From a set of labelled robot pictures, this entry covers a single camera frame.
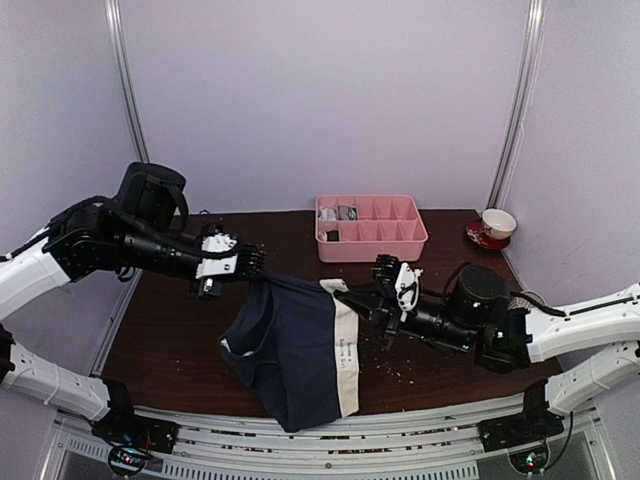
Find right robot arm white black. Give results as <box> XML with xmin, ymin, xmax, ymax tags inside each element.
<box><xmin>334</xmin><ymin>255</ymin><xmax>639</xmax><ymax>452</ymax></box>

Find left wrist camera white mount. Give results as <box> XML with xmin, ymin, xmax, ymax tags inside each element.
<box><xmin>195</xmin><ymin>223</ymin><xmax>266</xmax><ymax>281</ymax></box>

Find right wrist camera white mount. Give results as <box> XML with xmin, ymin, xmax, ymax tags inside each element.
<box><xmin>372</xmin><ymin>254</ymin><xmax>423</xmax><ymax>312</ymax></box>

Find striped grey white cup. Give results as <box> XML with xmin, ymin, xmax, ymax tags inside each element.
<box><xmin>508</xmin><ymin>291</ymin><xmax>545</xmax><ymax>310</ymax></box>

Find grey boxer briefs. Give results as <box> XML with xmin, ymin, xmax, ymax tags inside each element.
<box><xmin>336</xmin><ymin>204</ymin><xmax>359</xmax><ymax>221</ymax></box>

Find right round controller board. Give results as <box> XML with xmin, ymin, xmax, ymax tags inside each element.
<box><xmin>509</xmin><ymin>446</ymin><xmax>550</xmax><ymax>475</ymax></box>

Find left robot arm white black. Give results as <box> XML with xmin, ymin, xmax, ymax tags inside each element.
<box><xmin>1</xmin><ymin>163</ymin><xmax>264</xmax><ymax>463</ymax></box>

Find white rolled item in box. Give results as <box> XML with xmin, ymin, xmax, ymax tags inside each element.
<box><xmin>318</xmin><ymin>206</ymin><xmax>338</xmax><ymax>222</ymax></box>

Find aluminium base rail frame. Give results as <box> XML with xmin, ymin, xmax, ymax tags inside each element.
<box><xmin>35</xmin><ymin>395</ymin><xmax>620</xmax><ymax>479</ymax></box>

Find aluminium corner post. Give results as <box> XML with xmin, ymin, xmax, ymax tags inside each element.
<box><xmin>486</xmin><ymin>0</ymin><xmax>547</xmax><ymax>208</ymax></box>
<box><xmin>104</xmin><ymin>0</ymin><xmax>150</xmax><ymax>164</ymax></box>

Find right aluminium corner post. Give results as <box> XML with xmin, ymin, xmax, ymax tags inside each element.
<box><xmin>486</xmin><ymin>0</ymin><xmax>547</xmax><ymax>208</ymax></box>

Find black item in box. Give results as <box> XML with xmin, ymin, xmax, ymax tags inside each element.
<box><xmin>325</xmin><ymin>229</ymin><xmax>340</xmax><ymax>242</ymax></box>

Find left round controller board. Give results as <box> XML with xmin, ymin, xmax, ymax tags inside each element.
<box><xmin>107</xmin><ymin>444</ymin><xmax>151</xmax><ymax>476</ymax></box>

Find pink divided organizer box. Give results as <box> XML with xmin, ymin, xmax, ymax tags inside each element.
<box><xmin>315</xmin><ymin>195</ymin><xmax>429</xmax><ymax>263</ymax></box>

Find round controller board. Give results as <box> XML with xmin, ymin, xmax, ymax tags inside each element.
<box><xmin>107</xmin><ymin>444</ymin><xmax>151</xmax><ymax>476</ymax></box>
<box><xmin>509</xmin><ymin>446</ymin><xmax>550</xmax><ymax>475</ymax></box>

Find navy and cream underwear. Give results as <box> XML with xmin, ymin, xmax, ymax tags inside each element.
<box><xmin>219</xmin><ymin>274</ymin><xmax>360</xmax><ymax>433</ymax></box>

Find red patterned saucer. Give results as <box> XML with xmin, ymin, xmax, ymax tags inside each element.
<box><xmin>465</xmin><ymin>218</ymin><xmax>511</xmax><ymax>251</ymax></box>

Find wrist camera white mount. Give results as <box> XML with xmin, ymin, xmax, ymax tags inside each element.
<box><xmin>372</xmin><ymin>254</ymin><xmax>423</xmax><ymax>312</ymax></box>
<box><xmin>195</xmin><ymin>223</ymin><xmax>266</xmax><ymax>281</ymax></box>

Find left aluminium corner post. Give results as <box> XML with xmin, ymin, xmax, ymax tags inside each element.
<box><xmin>104</xmin><ymin>0</ymin><xmax>150</xmax><ymax>164</ymax></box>

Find white ceramic bowl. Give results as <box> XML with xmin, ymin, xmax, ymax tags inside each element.
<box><xmin>481</xmin><ymin>208</ymin><xmax>517</xmax><ymax>240</ymax></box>

